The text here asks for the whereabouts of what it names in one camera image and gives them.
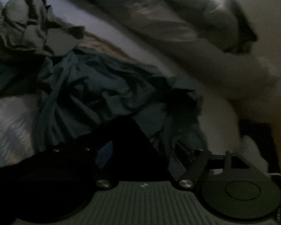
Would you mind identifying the grey crumpled garment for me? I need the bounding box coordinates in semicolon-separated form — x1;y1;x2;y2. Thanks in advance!
0;0;85;58

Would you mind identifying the light blue bed sheet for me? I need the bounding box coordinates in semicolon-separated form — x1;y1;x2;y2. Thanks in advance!
0;0;268;169

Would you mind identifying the dark blue crumpled garment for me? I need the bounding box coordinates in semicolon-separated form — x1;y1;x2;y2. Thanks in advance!
0;49;207;181

